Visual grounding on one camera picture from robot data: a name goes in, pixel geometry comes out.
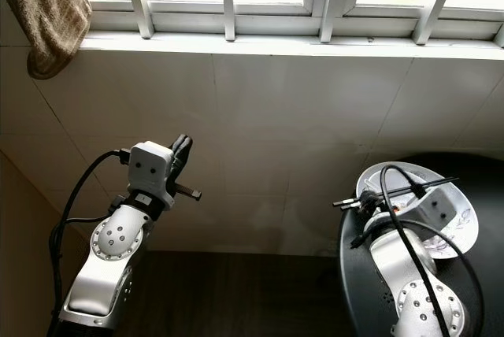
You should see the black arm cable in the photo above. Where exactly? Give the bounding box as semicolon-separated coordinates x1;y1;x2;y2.
50;150;132;336
350;164;487;337

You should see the white window frame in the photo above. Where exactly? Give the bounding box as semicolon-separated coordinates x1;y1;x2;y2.
83;0;504;45

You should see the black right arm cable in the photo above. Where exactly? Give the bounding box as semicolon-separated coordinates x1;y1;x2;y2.
350;164;487;337

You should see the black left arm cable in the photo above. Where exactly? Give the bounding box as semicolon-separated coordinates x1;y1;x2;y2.
50;150;132;336

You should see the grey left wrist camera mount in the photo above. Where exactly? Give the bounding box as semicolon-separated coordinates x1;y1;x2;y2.
128;141;174;198

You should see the black chopstick silver tip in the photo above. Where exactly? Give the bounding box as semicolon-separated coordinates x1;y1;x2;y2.
334;182;454;209
332;177;461;206

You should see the white deep plate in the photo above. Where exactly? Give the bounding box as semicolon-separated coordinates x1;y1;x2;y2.
354;161;480;261

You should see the brown hanging towel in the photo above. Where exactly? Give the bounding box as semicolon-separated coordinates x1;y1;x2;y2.
0;0;92;81

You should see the white window sill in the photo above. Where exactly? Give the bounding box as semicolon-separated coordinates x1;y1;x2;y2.
83;31;504;61

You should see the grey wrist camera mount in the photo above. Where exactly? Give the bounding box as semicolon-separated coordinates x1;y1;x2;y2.
416;186;458;232
128;141;174;198

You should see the black round table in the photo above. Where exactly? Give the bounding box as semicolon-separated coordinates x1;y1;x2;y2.
338;152;504;337

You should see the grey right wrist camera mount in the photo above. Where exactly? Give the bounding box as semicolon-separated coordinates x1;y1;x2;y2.
416;186;458;232

